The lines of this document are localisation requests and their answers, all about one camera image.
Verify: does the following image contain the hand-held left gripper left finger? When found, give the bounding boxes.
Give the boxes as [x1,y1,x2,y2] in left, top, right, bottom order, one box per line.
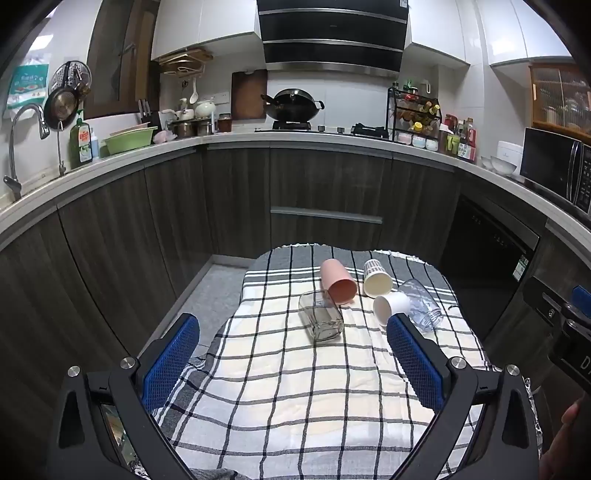
[46,313,204,480]

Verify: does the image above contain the green dish soap bottle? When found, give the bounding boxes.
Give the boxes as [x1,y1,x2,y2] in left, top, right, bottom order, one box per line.
[69,110,93,169]

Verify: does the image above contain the pink cup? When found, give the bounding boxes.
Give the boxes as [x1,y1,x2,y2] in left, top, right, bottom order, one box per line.
[320,258,358,306]

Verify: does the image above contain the wooden glass door cabinet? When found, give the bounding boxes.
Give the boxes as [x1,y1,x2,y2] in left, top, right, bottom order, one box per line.
[529,65,591,132]

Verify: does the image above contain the black range hood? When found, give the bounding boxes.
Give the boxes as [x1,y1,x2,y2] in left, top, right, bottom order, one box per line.
[256,0,411,79]

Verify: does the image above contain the white rice cooker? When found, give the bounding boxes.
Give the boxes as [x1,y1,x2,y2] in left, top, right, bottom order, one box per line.
[494,141,525,168]

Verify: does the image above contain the cream striped cup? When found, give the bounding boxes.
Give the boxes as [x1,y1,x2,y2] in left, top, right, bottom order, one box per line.
[362,259,394,298]

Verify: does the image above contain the black knife block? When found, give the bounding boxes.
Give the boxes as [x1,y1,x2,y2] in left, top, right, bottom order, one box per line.
[137,99,162,132]

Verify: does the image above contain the dark framed window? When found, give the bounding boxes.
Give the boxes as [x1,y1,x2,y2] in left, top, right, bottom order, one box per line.
[85,0,160,120]

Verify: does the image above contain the wooden board rack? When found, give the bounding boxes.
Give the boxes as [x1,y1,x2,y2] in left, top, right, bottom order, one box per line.
[159,47,214,77]

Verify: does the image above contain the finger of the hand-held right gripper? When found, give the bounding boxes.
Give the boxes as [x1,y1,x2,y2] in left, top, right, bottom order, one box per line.
[571,285,591,320]
[523,276,571,320]

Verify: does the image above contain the person's right hand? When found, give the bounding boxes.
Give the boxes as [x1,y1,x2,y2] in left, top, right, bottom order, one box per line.
[539,398,591,480]

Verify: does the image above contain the white upper cabinets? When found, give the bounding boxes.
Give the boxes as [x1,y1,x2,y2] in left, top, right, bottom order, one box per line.
[151,0,575,68]

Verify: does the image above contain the clear glass bowl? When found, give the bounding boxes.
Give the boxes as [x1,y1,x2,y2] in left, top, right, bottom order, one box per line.
[480,154,518,177]

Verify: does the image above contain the black gas stove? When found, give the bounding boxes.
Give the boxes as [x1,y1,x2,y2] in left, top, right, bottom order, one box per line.
[254,121,391,138]

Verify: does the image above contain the black wok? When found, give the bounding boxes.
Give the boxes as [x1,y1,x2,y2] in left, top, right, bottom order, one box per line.
[261,88,325,121]

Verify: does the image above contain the red label sauce bottle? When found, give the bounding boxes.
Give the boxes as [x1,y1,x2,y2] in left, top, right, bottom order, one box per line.
[457,117,478,162]

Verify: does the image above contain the hanging black frying pan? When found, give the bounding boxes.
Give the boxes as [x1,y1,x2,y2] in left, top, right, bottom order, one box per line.
[44,85,79,132]

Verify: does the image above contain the dark wooden cutting board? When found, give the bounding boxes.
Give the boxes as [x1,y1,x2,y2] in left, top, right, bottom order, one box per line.
[231,69,269,121]

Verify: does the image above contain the round steel steamer rack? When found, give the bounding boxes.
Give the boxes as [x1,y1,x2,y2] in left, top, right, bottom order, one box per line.
[50,60,92,100]

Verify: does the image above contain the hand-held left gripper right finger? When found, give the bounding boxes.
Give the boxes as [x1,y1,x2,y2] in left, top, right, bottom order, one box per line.
[387,313,541,480]

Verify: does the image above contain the clear ribbed plastic cup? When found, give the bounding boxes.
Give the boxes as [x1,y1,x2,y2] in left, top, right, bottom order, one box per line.
[398,278,445,334]

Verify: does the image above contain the square clear glass cup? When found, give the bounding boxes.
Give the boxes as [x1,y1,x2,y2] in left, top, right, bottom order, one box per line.
[298,291,345,342]

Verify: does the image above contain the steel kitchen faucet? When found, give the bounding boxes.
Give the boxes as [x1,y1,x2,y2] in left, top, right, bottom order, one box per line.
[4,104,51,201]

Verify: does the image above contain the black microwave oven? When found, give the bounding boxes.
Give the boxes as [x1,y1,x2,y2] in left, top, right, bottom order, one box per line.
[519,127,591,213]

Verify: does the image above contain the green plastic basin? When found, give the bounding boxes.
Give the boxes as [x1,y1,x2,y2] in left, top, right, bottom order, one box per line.
[102,126,158,155]

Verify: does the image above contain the white cup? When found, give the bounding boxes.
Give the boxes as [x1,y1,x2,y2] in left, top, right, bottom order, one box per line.
[372,292,411,329]

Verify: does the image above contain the black white checked cloth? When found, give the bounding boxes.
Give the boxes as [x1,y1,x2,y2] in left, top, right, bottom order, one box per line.
[150,242,503,480]

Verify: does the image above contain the hanging green white package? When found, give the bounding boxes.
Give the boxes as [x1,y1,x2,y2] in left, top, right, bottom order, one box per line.
[4,62,49,121]

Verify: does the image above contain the black dishwasher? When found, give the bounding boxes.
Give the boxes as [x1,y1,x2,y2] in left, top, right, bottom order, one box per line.
[438,194,541,342]

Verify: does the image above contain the black spice rack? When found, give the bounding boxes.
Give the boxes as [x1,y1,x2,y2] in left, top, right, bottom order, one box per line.
[387,83,443,151]

